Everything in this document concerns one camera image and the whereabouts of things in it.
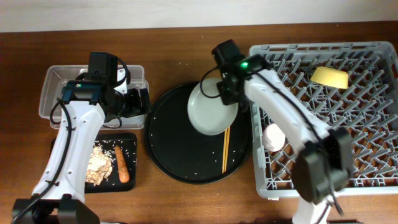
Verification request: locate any grey round plate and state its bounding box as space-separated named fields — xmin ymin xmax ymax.
xmin=187 ymin=83 xmax=239 ymax=136

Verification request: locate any pink plastic cup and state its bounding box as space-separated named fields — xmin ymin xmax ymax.
xmin=262 ymin=123 xmax=285 ymax=152

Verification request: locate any pile of peanut shells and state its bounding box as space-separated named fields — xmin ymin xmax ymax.
xmin=85 ymin=146 xmax=114 ymax=187

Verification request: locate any yellow plastic bowl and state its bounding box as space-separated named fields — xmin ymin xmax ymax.
xmin=310 ymin=67 xmax=349 ymax=89

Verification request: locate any orange carrot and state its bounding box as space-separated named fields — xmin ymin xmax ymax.
xmin=114 ymin=145 xmax=130 ymax=184

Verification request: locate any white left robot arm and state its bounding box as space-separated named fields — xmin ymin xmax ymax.
xmin=12 ymin=52 xmax=151 ymax=223

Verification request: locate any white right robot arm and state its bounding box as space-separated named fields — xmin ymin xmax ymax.
xmin=211 ymin=39 xmax=353 ymax=223

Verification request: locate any grey plastic dishwasher rack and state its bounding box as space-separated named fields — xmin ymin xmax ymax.
xmin=249 ymin=42 xmax=397 ymax=195

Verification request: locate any clear plastic bin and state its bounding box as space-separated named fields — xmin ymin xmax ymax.
xmin=39 ymin=65 xmax=149 ymax=129

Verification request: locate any right wooden chopstick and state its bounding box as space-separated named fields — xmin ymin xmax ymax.
xmin=224 ymin=127 xmax=231 ymax=173

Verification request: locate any black rectangular tray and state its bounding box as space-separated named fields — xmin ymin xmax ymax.
xmin=49 ymin=132 xmax=138 ymax=194

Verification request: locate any round black tray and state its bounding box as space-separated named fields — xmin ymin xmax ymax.
xmin=144 ymin=82 xmax=252 ymax=184

